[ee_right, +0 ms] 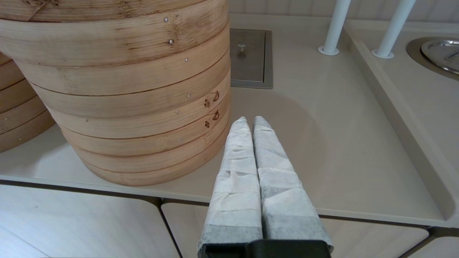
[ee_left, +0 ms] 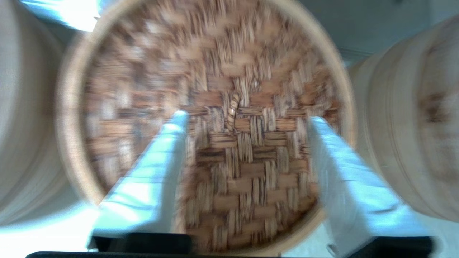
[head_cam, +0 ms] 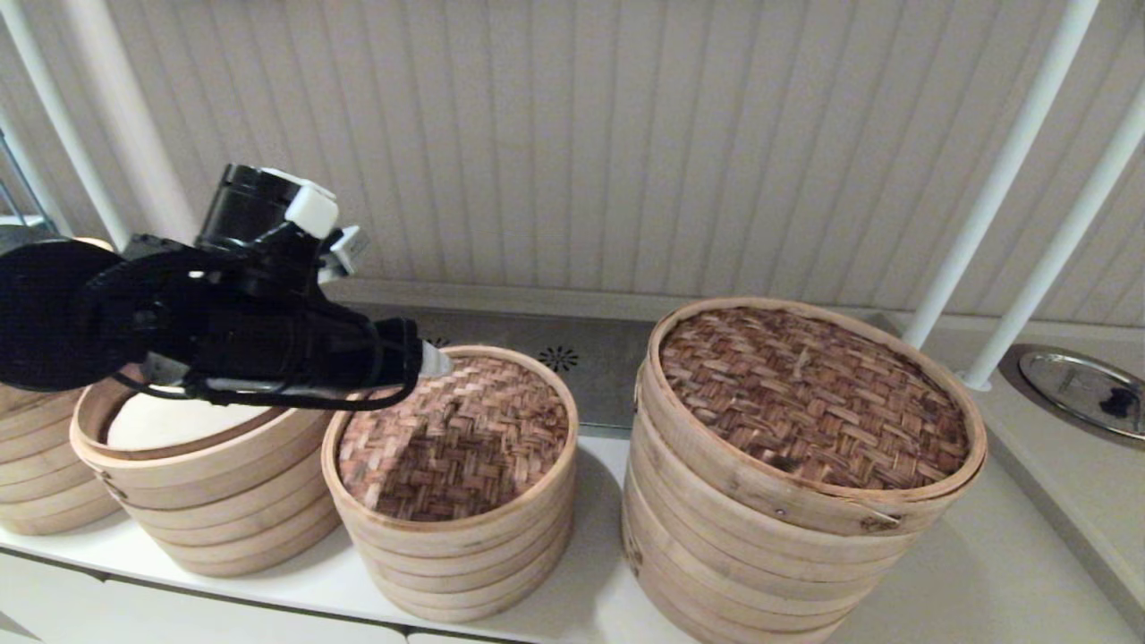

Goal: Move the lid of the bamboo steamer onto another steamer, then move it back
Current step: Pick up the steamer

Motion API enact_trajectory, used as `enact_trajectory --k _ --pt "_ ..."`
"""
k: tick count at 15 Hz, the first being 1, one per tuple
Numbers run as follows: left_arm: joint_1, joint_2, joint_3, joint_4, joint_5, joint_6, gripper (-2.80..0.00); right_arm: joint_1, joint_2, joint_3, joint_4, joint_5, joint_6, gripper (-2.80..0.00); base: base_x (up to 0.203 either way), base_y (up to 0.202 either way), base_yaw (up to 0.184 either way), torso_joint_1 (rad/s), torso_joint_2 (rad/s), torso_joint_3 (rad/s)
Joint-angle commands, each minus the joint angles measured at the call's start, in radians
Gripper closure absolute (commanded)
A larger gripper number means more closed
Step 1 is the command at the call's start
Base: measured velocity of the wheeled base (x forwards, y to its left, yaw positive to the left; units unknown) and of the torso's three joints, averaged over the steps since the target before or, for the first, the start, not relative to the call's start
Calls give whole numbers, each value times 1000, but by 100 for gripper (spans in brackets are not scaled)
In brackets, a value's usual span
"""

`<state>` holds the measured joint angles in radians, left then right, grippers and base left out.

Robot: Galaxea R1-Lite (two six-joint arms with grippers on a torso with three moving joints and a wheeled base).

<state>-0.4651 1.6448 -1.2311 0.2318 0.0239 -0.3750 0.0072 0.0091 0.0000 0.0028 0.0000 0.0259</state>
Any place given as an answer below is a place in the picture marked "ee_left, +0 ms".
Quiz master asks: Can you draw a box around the large bamboo steamer basket stack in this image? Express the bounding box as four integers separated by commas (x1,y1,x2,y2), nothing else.
349,34,431,223

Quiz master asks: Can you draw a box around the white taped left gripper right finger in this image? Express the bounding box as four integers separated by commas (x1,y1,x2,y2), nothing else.
308,116,436,258

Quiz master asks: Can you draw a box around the woven bamboo lid with loop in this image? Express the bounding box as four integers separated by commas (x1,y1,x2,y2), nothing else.
55,0,356,257

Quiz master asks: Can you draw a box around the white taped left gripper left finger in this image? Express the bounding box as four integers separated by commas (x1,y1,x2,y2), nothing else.
88,109,190,249

